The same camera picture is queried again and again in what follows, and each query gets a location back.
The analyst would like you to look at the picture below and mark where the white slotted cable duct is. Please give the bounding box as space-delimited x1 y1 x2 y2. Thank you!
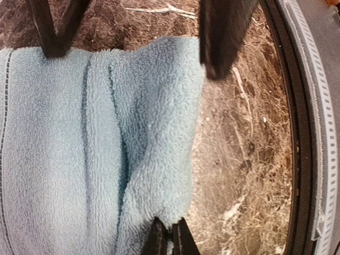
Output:
283 1 338 242

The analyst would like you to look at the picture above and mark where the black front table rail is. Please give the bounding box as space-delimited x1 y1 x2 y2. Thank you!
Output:
260 1 317 254

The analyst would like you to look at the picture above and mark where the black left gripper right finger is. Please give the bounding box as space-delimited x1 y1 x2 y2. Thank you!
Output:
173 218 200 255

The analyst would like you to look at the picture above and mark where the large light blue towel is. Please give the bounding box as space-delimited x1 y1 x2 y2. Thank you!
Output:
1 37 205 254

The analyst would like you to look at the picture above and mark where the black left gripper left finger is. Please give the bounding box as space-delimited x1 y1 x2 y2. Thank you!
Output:
140 217 168 255

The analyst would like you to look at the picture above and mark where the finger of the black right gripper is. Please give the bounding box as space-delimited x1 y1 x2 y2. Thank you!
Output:
27 0 90 58
199 0 259 80

